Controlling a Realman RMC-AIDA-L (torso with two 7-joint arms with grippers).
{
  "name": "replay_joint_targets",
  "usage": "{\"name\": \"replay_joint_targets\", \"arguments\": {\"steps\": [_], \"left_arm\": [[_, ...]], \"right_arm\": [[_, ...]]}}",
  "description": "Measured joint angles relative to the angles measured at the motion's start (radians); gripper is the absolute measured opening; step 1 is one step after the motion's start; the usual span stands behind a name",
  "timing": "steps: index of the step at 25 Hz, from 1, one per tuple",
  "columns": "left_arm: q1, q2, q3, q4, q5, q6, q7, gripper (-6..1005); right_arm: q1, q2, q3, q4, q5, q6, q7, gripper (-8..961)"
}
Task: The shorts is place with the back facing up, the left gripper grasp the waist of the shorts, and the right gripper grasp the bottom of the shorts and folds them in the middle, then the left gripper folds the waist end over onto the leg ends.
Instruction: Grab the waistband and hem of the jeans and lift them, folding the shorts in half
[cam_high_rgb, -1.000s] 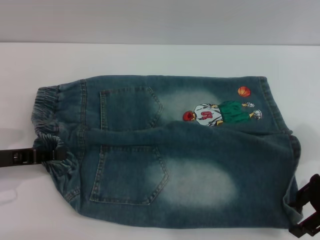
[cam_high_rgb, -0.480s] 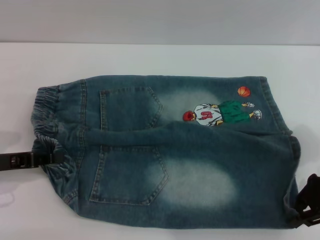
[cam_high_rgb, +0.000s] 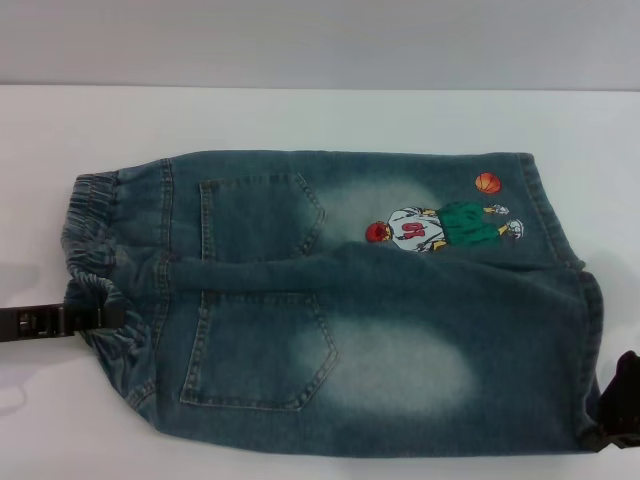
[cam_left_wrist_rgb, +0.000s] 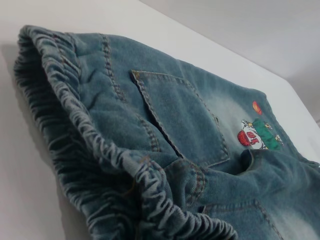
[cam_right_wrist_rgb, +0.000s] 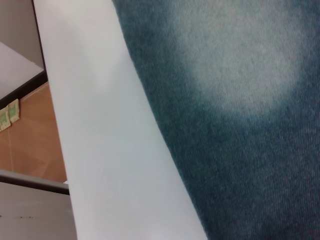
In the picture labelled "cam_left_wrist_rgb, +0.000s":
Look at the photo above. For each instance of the blue denim shorts basketball print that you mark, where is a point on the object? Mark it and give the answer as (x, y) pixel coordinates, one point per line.
(175, 150)

